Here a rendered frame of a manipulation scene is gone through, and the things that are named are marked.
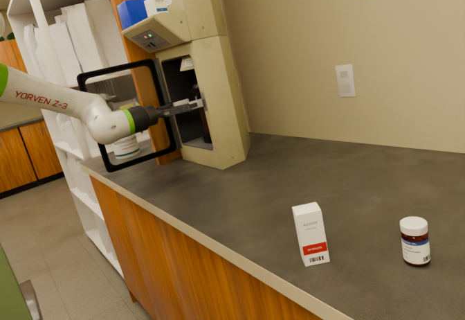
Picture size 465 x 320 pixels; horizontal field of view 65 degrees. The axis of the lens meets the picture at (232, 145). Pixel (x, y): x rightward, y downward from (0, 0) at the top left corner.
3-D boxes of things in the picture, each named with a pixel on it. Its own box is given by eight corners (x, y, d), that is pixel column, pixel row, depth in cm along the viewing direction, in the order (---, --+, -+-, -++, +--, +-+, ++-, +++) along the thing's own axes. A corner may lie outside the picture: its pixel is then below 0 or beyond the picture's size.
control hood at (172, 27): (153, 52, 149) (147, 27, 146) (192, 40, 122) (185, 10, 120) (127, 57, 143) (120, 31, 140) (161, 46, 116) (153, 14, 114)
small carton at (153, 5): (159, 18, 127) (154, 0, 125) (169, 14, 124) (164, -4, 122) (148, 19, 123) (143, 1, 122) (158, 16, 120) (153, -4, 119)
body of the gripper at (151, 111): (146, 107, 128) (169, 100, 132) (137, 107, 135) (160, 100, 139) (151, 127, 130) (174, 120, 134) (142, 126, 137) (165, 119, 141)
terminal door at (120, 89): (178, 150, 157) (153, 57, 147) (107, 174, 145) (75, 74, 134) (177, 149, 158) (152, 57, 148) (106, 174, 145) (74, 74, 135)
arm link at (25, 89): (-4, 108, 106) (12, 76, 103) (-13, 88, 112) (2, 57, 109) (104, 132, 134) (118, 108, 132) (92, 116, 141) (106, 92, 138)
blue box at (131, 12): (147, 26, 145) (140, 3, 142) (156, 22, 137) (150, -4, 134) (122, 30, 140) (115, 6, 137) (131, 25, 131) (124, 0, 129)
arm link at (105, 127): (97, 155, 122) (94, 129, 115) (84, 134, 129) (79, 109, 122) (136, 142, 130) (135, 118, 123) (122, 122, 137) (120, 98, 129)
